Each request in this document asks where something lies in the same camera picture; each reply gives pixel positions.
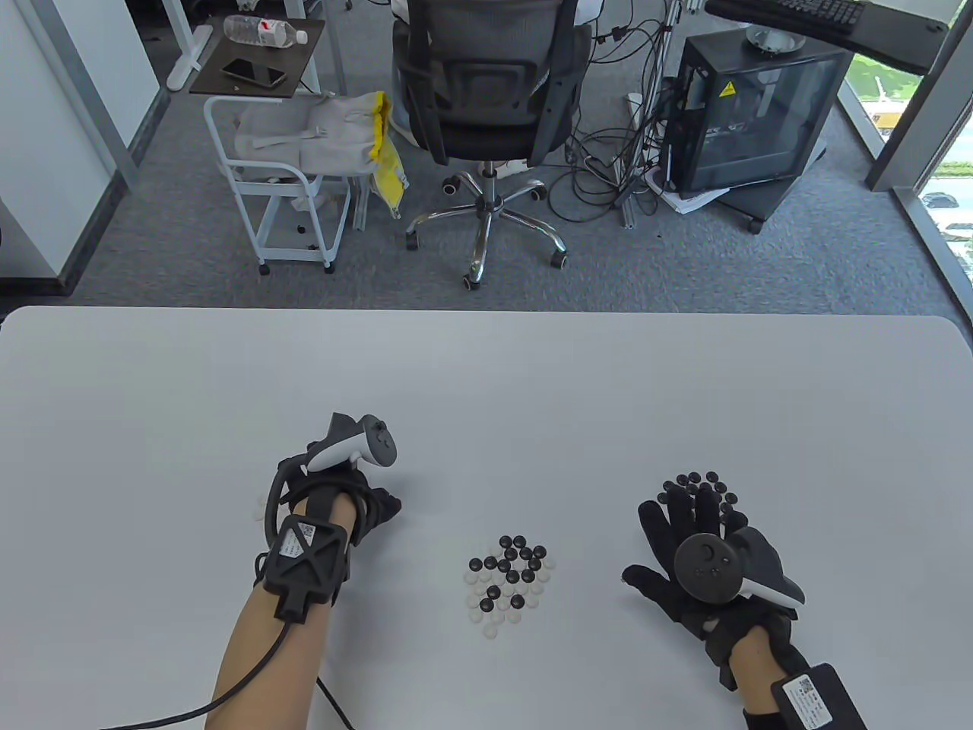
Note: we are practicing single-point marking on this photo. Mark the person's right hand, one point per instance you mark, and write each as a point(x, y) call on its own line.
point(670, 601)

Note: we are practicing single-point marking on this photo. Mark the person's left hand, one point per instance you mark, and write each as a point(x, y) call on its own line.
point(372, 509)

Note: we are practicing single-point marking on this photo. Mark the cluster of white go stones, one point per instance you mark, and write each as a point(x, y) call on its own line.
point(260, 514)

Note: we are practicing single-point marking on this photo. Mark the cluster of black go stones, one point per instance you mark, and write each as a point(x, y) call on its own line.
point(711, 477)

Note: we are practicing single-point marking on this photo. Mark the pile of mixed go stones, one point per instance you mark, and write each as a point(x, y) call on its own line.
point(509, 574)

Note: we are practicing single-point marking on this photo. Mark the person's left forearm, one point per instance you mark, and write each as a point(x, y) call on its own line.
point(281, 684)

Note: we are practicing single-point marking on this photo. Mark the person's right forearm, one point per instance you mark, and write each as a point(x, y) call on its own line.
point(756, 673)

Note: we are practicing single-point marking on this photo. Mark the black and white right controller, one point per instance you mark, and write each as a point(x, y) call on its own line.
point(705, 569)

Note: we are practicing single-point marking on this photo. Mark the black and white controller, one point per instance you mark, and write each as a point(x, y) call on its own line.
point(378, 441)
point(705, 569)

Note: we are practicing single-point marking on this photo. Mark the black and white left controller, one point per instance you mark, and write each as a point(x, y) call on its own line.
point(378, 441)

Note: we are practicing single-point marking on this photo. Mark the yellow plastic bag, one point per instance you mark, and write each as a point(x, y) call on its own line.
point(389, 179)

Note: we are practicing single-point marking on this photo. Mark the white rolling cart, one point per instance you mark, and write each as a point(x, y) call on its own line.
point(266, 186)

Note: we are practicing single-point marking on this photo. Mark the grey fabric bag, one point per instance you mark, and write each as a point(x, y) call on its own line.
point(334, 137)

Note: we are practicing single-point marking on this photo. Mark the white papers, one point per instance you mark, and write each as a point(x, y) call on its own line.
point(684, 201)

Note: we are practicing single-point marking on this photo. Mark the black wheeled platform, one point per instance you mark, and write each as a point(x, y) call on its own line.
point(768, 201)

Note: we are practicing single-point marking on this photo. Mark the black mesh office chair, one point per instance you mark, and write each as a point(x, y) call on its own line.
point(486, 84)

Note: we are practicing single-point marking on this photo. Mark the brown side table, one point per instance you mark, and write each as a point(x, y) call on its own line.
point(304, 68)

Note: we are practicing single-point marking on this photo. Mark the black smartphone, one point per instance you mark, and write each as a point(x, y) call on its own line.
point(253, 72)

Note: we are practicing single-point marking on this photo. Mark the white desk leg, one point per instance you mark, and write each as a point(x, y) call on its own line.
point(186, 68)

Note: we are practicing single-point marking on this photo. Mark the white power strip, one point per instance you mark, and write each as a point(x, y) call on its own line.
point(635, 106)

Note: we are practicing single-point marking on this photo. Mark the black computer case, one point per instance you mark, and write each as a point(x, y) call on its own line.
point(760, 122)

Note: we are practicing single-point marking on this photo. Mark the clear plastic water bottle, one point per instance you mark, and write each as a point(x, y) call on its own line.
point(255, 30)

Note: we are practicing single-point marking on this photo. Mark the grey window pillar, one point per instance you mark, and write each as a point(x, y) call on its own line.
point(912, 137)

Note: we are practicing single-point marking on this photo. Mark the round silver stand base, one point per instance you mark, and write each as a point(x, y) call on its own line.
point(775, 42)

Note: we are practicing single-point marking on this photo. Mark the black keyboard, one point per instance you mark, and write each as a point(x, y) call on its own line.
point(813, 14)

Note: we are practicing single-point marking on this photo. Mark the black patterned wrist camera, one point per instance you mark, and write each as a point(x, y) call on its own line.
point(304, 566)

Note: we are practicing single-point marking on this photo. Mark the black labelled wrist camera box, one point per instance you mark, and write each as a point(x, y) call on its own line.
point(821, 698)

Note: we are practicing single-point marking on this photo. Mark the aluminium frame post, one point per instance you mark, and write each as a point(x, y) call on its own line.
point(629, 213)

